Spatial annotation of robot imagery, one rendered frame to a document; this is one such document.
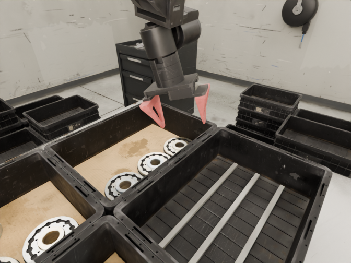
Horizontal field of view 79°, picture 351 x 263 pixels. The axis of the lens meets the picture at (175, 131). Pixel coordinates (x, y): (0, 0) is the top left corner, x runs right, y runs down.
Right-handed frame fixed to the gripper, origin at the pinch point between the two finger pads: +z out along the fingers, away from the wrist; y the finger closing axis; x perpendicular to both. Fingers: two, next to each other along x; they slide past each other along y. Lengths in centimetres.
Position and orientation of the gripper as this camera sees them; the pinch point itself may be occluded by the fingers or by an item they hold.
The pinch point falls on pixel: (182, 121)
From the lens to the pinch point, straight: 47.1
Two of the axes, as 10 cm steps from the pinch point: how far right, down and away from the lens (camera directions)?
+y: -9.2, 1.0, 3.7
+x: -2.7, 5.3, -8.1
